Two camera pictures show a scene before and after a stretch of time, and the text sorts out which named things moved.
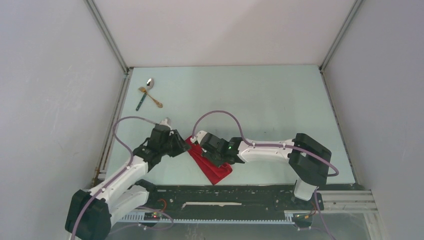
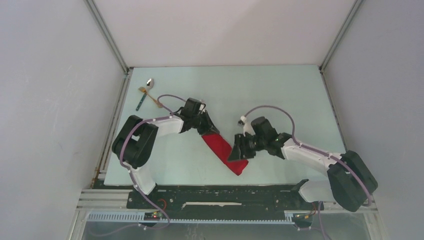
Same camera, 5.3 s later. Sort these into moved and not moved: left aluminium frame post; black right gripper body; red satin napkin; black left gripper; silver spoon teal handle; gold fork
Moved: black left gripper; red satin napkin; black right gripper body
Not moved: gold fork; left aluminium frame post; silver spoon teal handle
